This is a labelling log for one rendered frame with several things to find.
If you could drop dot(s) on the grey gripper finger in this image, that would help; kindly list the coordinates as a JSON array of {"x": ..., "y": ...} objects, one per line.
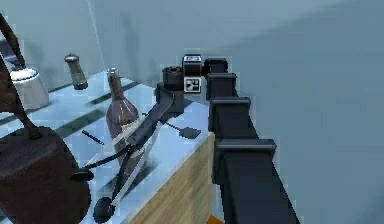
[
  {"x": 117, "y": 185},
  {"x": 117, "y": 154}
]

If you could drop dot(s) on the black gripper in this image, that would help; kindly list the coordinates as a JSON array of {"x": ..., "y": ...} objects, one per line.
[{"x": 172, "y": 78}]

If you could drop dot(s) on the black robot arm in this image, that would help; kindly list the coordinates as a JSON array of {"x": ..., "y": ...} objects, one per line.
[{"x": 245, "y": 173}]

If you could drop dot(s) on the black spatula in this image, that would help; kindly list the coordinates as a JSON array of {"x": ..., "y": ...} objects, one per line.
[{"x": 190, "y": 132}]

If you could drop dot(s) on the small dark blue stick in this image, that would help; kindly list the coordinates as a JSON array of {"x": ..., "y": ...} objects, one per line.
[{"x": 93, "y": 137}]

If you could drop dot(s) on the brown glass wine bottle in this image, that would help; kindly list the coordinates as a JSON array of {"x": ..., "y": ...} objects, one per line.
[{"x": 120, "y": 111}]

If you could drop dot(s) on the wooden counter with pale top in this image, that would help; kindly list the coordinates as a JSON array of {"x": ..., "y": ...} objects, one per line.
[{"x": 186, "y": 186}]

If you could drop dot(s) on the dark brown kettle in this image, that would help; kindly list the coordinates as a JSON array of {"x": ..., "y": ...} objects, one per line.
[{"x": 35, "y": 175}]

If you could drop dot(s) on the dark pepper shaker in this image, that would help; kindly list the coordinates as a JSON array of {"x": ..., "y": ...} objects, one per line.
[{"x": 76, "y": 72}]

